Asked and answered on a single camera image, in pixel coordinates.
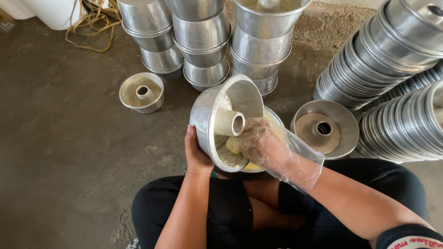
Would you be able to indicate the person's left hand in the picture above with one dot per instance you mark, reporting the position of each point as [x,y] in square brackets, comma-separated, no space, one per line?
[195,157]

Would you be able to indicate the person's right hand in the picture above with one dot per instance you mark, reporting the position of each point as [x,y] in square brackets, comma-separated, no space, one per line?
[263,145]

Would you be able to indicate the person's right fingers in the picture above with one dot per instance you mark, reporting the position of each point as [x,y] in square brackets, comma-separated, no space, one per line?
[247,138]

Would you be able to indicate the pale greasing wad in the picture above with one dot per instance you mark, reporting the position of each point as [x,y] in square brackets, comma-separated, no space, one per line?
[233,145]

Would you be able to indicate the large aluminium tube cake pan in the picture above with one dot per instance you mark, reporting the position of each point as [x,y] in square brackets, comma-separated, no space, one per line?
[201,114]

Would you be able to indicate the metal bowl of yellow butter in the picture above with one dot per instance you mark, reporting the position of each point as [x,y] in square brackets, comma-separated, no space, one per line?
[251,166]

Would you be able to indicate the person's black trousers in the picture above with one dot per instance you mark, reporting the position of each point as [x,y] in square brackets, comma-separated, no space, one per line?
[228,211]

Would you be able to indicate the stack of aluminium cake pans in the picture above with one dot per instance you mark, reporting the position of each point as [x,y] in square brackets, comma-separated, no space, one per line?
[148,17]
[261,48]
[202,31]

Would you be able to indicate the wide aluminium tube pan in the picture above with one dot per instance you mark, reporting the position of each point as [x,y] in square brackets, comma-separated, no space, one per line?
[337,114]

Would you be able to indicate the small aluminium tube pan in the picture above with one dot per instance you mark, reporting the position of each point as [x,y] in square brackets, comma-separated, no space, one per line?
[133,96]

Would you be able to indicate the row of nested tube pans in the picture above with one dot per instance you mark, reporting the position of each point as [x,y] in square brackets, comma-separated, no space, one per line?
[377,52]
[401,128]
[415,83]

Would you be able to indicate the black sleeve with red print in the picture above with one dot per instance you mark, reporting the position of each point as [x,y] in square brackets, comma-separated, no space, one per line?
[412,238]

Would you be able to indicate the white plastic bucket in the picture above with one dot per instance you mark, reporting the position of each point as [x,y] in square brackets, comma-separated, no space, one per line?
[52,12]

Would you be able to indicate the white plastic container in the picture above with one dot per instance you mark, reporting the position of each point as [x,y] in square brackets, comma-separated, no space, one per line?
[12,7]

